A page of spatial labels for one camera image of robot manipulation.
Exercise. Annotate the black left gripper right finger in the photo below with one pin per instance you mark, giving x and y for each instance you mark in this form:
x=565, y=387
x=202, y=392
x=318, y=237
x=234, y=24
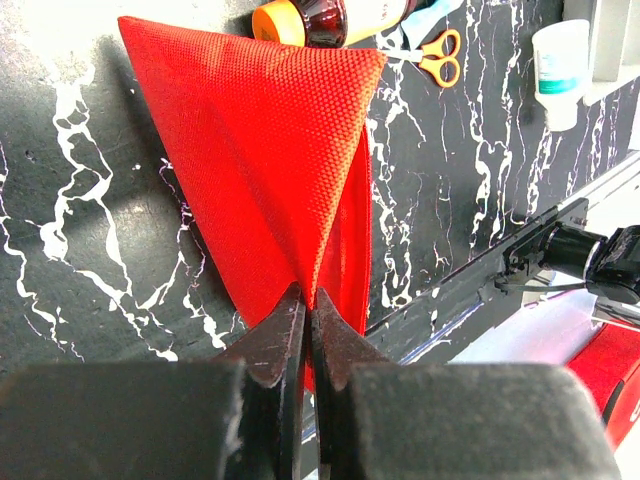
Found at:
x=350, y=401

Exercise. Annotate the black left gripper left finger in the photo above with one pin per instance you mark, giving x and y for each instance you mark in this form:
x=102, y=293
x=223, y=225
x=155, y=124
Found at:
x=270, y=428

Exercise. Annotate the red first aid pouch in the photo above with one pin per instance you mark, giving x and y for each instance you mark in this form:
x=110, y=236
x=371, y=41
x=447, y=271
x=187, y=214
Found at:
x=270, y=147

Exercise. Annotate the orange handled scissors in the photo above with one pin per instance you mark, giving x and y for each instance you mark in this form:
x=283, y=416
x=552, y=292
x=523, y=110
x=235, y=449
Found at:
x=438, y=58

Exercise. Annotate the brown medicine bottle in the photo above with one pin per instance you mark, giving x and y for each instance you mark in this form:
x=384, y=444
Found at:
x=328, y=23

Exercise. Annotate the grey plastic tray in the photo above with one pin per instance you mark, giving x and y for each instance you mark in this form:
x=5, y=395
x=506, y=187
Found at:
x=613, y=43

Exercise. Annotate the white green-label bottle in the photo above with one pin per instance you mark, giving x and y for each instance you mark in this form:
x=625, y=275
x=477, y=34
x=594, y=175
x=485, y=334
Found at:
x=561, y=65

